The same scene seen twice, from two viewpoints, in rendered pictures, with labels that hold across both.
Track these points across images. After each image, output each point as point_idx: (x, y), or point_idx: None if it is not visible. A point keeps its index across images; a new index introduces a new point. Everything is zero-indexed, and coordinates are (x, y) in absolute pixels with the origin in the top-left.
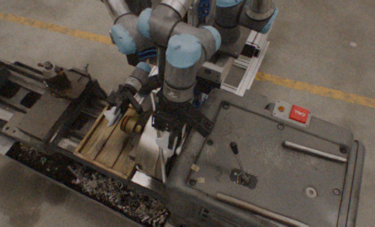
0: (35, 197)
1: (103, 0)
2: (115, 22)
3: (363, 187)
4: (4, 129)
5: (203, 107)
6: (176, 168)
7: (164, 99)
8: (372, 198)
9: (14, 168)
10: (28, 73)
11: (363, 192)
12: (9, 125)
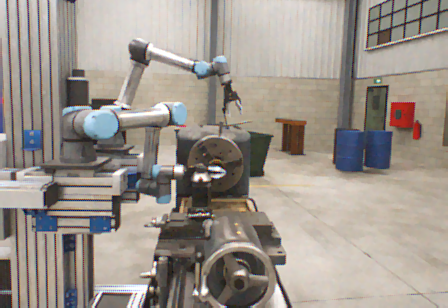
0: None
1: (120, 128)
2: (168, 107)
3: (136, 248)
4: (283, 253)
5: (194, 136)
6: (238, 134)
7: (231, 81)
8: (144, 245)
9: None
10: (179, 288)
11: (140, 248)
12: (275, 252)
